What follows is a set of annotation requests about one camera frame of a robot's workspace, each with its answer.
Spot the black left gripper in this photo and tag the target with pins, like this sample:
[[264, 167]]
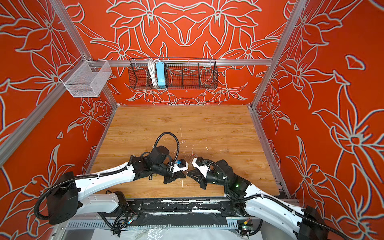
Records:
[[173, 176]]

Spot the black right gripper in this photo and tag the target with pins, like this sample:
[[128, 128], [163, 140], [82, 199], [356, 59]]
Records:
[[202, 180]]

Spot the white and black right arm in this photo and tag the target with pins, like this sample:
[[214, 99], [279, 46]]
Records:
[[298, 223]]

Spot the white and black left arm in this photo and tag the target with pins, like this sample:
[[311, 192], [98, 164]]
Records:
[[65, 198]]

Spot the light blue box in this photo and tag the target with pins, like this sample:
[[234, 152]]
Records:
[[160, 66]]

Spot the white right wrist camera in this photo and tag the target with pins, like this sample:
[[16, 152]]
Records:
[[200, 166]]

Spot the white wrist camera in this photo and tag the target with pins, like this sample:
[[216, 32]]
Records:
[[180, 166], [200, 166]]

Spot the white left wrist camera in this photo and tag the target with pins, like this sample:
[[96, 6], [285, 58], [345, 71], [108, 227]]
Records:
[[180, 166]]

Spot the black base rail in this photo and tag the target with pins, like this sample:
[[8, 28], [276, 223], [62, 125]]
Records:
[[189, 212]]

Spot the black wire wall basket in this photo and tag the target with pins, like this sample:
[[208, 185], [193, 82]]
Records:
[[180, 74]]

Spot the white mesh wall basket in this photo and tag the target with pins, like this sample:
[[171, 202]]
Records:
[[87, 79]]

